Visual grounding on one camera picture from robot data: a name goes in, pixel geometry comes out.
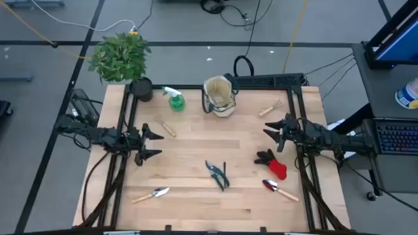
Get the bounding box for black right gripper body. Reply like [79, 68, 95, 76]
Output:
[276, 112, 299, 153]

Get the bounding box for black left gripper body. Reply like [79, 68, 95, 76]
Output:
[125, 123, 151, 167]

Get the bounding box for black and red gardening glove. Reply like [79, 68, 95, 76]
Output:
[253, 148, 288, 181]

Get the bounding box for green spray bottle white trigger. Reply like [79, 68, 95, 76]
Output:
[162, 86, 186, 112]

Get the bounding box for narrow trowel wooden handle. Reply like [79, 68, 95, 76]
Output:
[131, 187, 170, 204]

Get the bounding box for wide trowel wooden handle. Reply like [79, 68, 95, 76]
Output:
[262, 179, 300, 202]

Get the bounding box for green handled pruning shears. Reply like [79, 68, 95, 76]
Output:
[204, 159, 231, 192]

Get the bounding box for beige gardening bag green trim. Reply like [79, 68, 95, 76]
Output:
[201, 73, 240, 118]

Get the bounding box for white paper sheet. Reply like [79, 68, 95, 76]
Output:
[326, 119, 357, 160]

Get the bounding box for black perforated electronics box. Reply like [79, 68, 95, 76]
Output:
[233, 73, 306, 88]

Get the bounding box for black mesh control box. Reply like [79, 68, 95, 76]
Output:
[67, 87, 101, 127]

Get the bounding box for green plant in black pot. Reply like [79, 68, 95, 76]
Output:
[88, 31, 154, 102]

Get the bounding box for grey equipment cart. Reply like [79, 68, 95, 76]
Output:
[351, 42, 418, 202]

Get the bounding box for black backlit keyboard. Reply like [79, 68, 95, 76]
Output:
[362, 117, 418, 156]

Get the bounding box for white blue wipes tub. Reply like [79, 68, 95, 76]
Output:
[394, 77, 418, 110]

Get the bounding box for black framed monitor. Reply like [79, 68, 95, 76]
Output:
[364, 0, 418, 70]

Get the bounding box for black floor stand foot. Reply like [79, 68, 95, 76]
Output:
[0, 100, 14, 122]

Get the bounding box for black aluminium table frame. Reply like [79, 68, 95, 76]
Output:
[78, 84, 352, 235]

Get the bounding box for thin black cable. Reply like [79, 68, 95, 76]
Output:
[304, 53, 356, 76]
[321, 63, 357, 99]
[317, 57, 356, 88]

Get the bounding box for yellow cable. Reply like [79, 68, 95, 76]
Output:
[0, 0, 92, 61]
[282, 0, 310, 74]

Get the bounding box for black cable with loop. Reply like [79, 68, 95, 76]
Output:
[233, 0, 262, 78]

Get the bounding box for white floor cable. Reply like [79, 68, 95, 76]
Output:
[31, 0, 137, 33]

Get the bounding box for black coiled floor cable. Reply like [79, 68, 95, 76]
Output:
[199, 0, 274, 30]

